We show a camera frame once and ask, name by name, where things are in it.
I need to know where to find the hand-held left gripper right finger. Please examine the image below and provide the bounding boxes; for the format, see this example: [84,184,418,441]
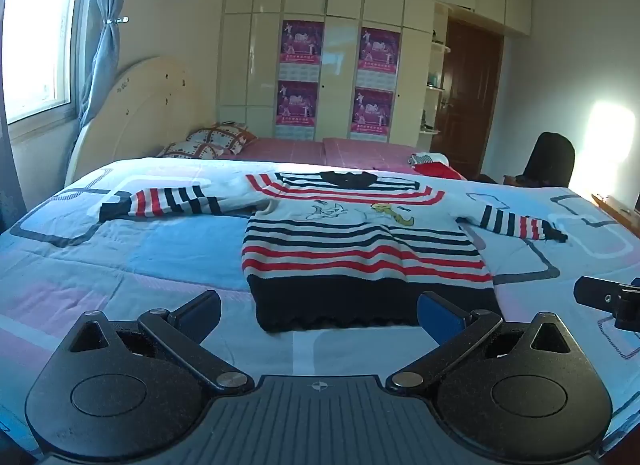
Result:
[386,291,576,390]

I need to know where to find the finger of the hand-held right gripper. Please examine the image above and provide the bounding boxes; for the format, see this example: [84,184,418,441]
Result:
[574,275,640,332]

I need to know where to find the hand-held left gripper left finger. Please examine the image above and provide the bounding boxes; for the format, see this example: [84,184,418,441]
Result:
[67,290,256,392]

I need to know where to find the striped knit sweater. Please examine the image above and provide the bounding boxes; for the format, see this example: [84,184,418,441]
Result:
[99,171,570,333]

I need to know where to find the patterned light blue quilt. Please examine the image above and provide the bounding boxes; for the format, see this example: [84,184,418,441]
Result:
[0,158,640,452]

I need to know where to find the red garment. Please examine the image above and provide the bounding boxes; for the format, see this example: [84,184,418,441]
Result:
[417,161,466,181]

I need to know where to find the black chair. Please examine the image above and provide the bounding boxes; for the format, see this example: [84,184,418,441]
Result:
[515,132,576,187]

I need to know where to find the striped white cloth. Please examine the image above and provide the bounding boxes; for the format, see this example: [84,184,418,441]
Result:
[407,152,448,168]

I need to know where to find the small patterned pillow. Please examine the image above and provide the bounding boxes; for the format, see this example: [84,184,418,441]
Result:
[156,141,233,160]

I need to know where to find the large patterned pillow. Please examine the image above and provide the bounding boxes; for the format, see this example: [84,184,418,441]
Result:
[186,122,258,156]

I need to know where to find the pink bedsheet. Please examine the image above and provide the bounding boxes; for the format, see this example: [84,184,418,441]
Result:
[215,136,466,181]

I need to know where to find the cream rounded headboard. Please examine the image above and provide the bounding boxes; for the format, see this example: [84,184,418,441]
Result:
[65,56,218,186]

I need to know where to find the brown wooden door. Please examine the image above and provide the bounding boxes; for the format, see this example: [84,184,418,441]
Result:
[437,15,505,181]

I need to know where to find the cream corner shelf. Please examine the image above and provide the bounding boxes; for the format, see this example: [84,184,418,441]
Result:
[417,2,452,138]

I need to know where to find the blue curtain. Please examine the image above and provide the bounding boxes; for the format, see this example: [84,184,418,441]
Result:
[75,0,132,133]

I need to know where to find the window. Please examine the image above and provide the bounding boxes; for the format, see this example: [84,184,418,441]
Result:
[0,0,86,127]

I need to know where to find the cream wardrobe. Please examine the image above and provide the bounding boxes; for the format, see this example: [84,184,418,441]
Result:
[216,0,533,146]

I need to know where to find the purple wall poster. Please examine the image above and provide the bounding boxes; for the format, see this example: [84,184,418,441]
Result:
[275,81,319,140]
[280,20,325,82]
[357,26,402,89]
[350,88,396,142]

